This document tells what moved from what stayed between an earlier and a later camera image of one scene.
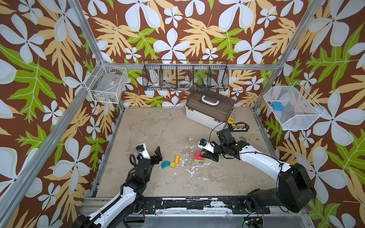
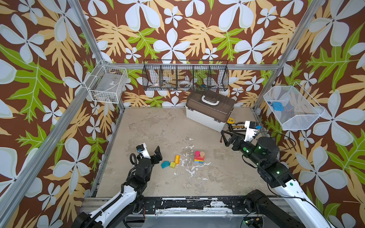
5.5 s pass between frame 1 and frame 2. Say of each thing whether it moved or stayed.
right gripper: moved
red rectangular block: stayed
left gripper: stayed
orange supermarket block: stayed
